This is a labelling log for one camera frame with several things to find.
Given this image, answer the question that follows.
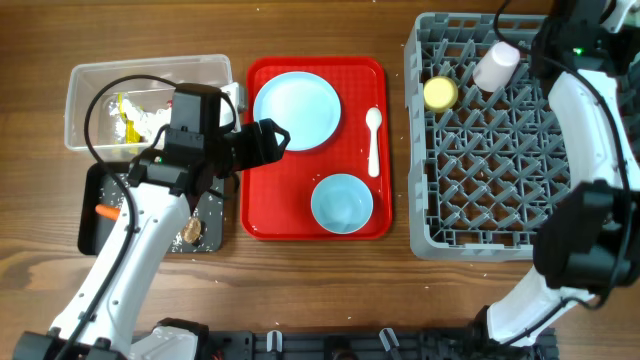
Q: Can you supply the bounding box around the light blue plate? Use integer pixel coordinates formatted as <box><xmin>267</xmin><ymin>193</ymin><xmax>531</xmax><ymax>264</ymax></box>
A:
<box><xmin>253</xmin><ymin>71</ymin><xmax>342</xmax><ymax>151</ymax></box>

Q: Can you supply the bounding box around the white rice pile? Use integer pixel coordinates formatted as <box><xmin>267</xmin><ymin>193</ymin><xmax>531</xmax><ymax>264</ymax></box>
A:
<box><xmin>102</xmin><ymin>172</ymin><xmax>224</xmax><ymax>251</ymax></box>

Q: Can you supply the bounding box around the light blue bowl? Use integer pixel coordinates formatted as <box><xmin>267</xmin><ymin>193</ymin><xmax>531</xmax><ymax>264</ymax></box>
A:
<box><xmin>310</xmin><ymin>174</ymin><xmax>374</xmax><ymax>235</ymax></box>

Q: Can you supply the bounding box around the white napkin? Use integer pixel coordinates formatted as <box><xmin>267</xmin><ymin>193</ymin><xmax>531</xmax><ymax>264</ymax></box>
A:
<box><xmin>125</xmin><ymin>98</ymin><xmax>171</xmax><ymax>142</ymax></box>

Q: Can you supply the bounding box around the brown mushroom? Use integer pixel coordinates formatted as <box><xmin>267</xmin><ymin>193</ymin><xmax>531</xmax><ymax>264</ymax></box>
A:
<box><xmin>181</xmin><ymin>216</ymin><xmax>202</xmax><ymax>244</ymax></box>

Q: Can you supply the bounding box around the white plastic spoon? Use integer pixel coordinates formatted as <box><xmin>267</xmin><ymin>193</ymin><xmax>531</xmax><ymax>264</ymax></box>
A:
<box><xmin>365</xmin><ymin>107</ymin><xmax>382</xmax><ymax>178</ymax></box>

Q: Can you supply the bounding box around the yellow foil wrapper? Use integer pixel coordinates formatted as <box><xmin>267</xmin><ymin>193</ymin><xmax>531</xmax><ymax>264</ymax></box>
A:
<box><xmin>116</xmin><ymin>93</ymin><xmax>141</xmax><ymax>144</ymax></box>

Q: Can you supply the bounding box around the orange carrot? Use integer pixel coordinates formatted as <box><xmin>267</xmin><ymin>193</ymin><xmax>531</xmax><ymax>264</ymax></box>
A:
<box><xmin>95</xmin><ymin>204</ymin><xmax>120</xmax><ymax>221</ymax></box>

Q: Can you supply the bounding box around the yellow plastic cup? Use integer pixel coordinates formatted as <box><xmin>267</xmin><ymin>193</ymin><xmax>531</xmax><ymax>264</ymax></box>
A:
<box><xmin>423</xmin><ymin>76</ymin><xmax>458</xmax><ymax>113</ymax></box>

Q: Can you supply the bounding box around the pink plastic cup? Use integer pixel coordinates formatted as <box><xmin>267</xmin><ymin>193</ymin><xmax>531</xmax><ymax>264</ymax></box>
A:
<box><xmin>473</xmin><ymin>42</ymin><xmax>520</xmax><ymax>93</ymax></box>

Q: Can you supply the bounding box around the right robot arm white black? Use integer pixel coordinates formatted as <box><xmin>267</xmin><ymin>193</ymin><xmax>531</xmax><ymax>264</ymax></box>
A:
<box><xmin>467</xmin><ymin>1</ymin><xmax>639</xmax><ymax>357</ymax></box>

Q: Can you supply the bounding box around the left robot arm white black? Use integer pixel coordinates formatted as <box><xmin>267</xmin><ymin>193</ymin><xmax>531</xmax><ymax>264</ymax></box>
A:
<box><xmin>13</xmin><ymin>83</ymin><xmax>290</xmax><ymax>359</ymax></box>

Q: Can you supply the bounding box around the black waste tray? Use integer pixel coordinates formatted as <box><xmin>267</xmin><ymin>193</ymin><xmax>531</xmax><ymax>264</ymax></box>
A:
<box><xmin>77</xmin><ymin>159</ymin><xmax>226</xmax><ymax>256</ymax></box>

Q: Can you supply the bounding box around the grey dishwasher rack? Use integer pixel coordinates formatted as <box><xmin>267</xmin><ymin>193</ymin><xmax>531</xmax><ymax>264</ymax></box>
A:
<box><xmin>404</xmin><ymin>12</ymin><xmax>571</xmax><ymax>262</ymax></box>

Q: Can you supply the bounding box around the red plastic tray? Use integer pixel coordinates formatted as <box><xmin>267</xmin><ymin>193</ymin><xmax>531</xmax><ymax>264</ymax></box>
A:
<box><xmin>240</xmin><ymin>56</ymin><xmax>393</xmax><ymax>241</ymax></box>

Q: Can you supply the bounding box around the clear plastic bin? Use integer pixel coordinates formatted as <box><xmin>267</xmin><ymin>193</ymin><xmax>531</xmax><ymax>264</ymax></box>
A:
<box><xmin>64</xmin><ymin>54</ymin><xmax>233</xmax><ymax>161</ymax></box>

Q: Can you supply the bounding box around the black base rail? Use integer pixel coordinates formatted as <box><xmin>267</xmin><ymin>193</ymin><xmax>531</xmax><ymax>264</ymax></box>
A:
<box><xmin>198</xmin><ymin>328</ymin><xmax>560</xmax><ymax>360</ymax></box>

